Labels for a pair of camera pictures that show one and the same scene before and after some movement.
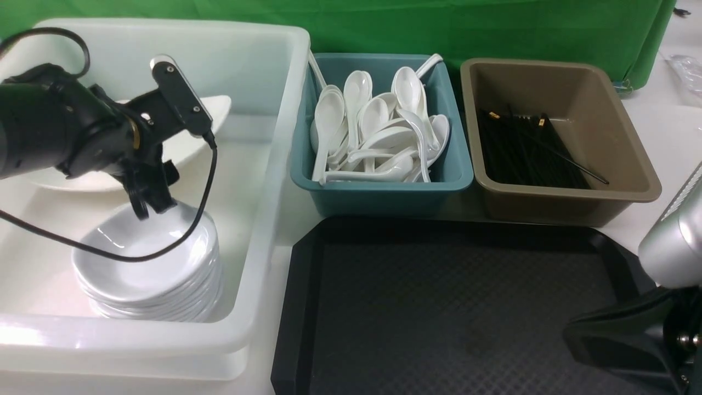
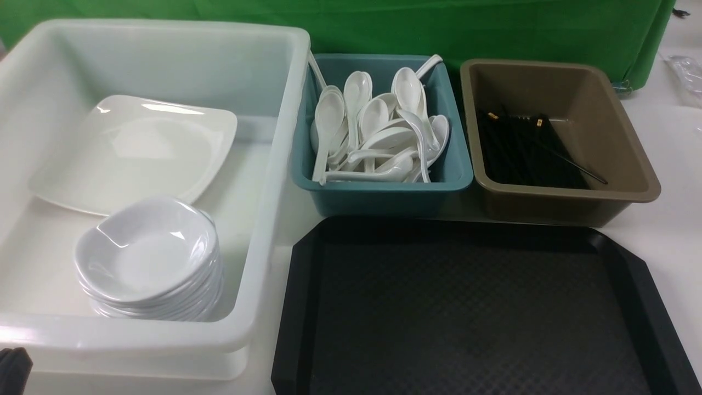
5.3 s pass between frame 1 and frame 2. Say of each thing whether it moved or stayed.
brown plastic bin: stayed
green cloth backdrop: stayed
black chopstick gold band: stayed
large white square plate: moved
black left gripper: moved
